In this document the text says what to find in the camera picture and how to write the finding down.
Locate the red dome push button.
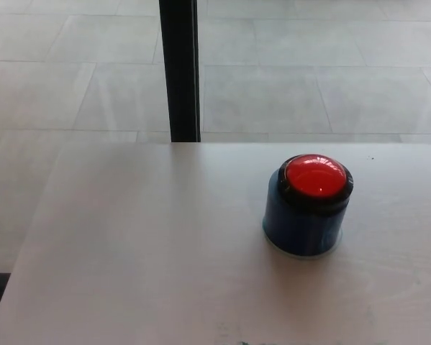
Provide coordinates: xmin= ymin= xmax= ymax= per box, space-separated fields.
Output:
xmin=278 ymin=154 xmax=355 ymax=217

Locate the blue cylindrical container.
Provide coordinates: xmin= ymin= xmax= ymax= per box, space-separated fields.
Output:
xmin=262 ymin=167 xmax=348 ymax=257

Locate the black vertical window frame post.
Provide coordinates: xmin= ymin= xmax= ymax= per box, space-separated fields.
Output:
xmin=158 ymin=0 xmax=202 ymax=144

